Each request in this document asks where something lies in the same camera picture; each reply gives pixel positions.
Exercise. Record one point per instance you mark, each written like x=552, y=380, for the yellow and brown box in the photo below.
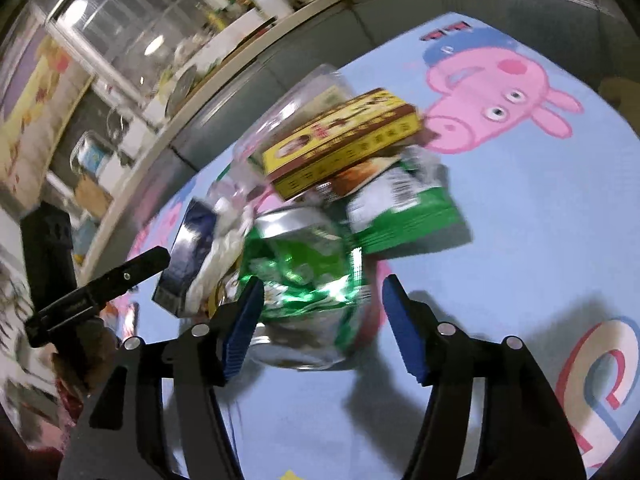
x=340, y=145

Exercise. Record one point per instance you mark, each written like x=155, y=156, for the person's left hand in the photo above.
x=102, y=342

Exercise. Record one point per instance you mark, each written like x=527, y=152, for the white crumpled snack bag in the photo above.
x=225, y=250

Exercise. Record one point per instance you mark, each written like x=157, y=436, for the clear glass jar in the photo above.
x=95, y=155

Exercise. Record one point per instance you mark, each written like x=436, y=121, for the dark blue snack packet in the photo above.
x=192, y=245

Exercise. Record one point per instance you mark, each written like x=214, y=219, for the glass door cabinet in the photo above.
x=125, y=25

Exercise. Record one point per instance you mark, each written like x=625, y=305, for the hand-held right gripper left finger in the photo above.
x=242, y=332

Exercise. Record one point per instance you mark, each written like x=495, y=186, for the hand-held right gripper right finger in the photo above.
x=402, y=332

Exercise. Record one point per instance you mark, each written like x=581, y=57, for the green foil snack bag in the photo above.
x=300, y=270

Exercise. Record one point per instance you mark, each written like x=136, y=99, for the green snack packet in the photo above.
x=410, y=215

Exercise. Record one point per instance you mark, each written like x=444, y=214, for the clear plastic bottle white label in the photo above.
x=290, y=110

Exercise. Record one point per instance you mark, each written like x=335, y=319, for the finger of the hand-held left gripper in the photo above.
x=132, y=272

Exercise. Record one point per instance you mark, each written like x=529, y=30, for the yellow wall poster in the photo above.
x=35, y=110

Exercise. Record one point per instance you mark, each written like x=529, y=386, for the cartoon printed play mat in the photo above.
x=525, y=210

